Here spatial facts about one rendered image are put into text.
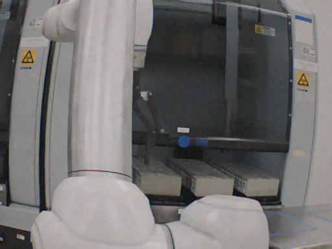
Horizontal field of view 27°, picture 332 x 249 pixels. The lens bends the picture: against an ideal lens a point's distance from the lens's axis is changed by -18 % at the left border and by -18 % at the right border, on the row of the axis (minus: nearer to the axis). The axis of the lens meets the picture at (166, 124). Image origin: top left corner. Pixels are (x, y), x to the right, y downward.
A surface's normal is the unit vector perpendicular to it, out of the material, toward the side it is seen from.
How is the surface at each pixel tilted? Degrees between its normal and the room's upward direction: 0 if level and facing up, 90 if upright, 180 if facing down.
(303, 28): 90
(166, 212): 90
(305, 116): 90
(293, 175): 90
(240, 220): 62
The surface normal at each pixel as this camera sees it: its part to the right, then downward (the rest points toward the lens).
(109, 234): 0.23, -0.31
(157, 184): 0.16, 0.07
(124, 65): 0.77, -0.17
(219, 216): -0.08, -0.56
